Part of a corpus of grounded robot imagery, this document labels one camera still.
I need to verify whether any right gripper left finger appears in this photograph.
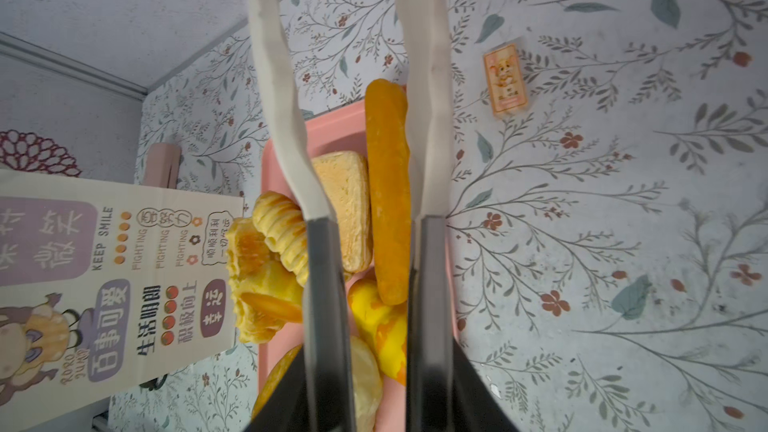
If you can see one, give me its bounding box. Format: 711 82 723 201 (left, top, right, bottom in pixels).
247 0 356 431

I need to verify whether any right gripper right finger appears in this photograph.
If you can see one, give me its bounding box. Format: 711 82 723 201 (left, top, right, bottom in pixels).
396 0 454 431

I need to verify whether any pale rectangular bread roll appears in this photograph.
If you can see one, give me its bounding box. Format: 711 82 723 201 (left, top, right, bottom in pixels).
349 336 383 432

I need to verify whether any golden oval bread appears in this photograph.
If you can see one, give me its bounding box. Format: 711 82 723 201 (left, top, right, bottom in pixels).
251 345 302 419

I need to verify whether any triangular toast slice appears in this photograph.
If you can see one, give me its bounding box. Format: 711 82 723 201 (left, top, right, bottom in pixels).
312 151 373 281

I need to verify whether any white printed paper bag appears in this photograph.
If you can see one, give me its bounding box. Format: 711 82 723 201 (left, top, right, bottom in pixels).
1 170 243 431

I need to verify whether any long orange baguette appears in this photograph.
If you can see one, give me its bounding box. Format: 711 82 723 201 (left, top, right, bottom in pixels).
364 79 411 305

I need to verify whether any ridged yellow corn bread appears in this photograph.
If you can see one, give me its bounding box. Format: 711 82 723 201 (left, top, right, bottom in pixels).
226 218 303 344

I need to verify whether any braided yellow bread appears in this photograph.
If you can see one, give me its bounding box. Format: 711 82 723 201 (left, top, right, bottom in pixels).
252 191 309 287

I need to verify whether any yellow orange swirl bun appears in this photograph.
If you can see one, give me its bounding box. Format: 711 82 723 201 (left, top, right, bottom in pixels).
347 278 408 386

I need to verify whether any round egg tart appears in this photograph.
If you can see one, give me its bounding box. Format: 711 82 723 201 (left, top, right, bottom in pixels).
241 292 303 323

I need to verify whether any black alarm clock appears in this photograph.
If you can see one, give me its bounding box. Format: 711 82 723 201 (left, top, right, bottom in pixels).
139 374 168 391

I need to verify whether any pink plastic tray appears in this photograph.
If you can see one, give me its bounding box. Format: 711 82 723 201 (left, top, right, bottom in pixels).
248 128 458 431

